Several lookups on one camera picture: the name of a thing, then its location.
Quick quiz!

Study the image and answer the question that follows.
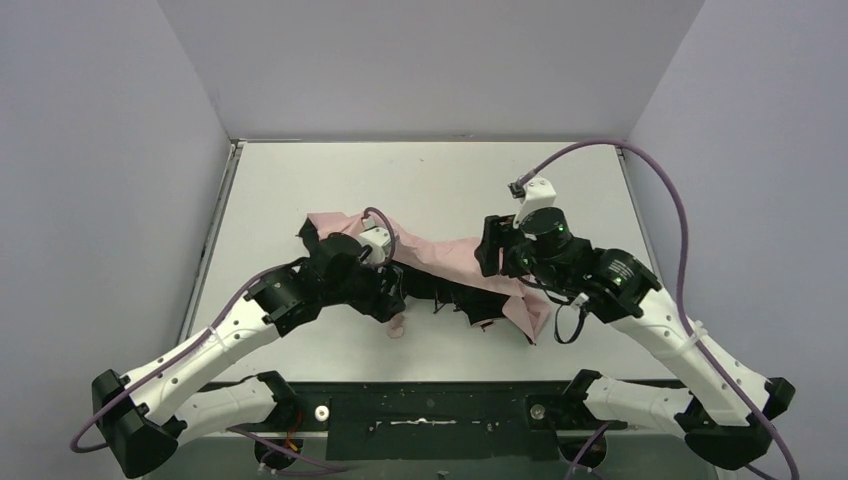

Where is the pink and black folding umbrella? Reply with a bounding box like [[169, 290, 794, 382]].
[[296, 210, 553, 346]]

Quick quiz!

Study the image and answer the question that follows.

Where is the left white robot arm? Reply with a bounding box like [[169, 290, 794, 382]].
[[91, 227, 405, 479]]

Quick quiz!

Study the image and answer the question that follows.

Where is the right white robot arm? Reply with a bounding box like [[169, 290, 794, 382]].
[[474, 207, 795, 470]]

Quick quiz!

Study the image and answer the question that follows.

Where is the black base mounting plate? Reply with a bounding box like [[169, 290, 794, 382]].
[[248, 381, 601, 461]]

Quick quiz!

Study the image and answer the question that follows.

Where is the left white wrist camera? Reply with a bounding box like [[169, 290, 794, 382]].
[[357, 226, 392, 266]]

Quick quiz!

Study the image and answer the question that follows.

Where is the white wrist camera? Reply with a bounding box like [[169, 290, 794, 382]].
[[508, 176, 557, 229], [357, 226, 392, 266]]

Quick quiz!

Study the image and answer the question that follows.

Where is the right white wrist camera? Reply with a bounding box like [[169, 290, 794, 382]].
[[508, 176, 557, 229]]

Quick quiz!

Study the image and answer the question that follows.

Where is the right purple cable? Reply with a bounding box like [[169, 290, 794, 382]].
[[516, 139, 801, 480]]

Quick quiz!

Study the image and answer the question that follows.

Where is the purple cable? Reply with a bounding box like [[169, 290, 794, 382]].
[[516, 139, 801, 480], [69, 207, 397, 455]]

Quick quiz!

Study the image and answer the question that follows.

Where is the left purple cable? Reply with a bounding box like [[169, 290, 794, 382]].
[[69, 207, 397, 455]]

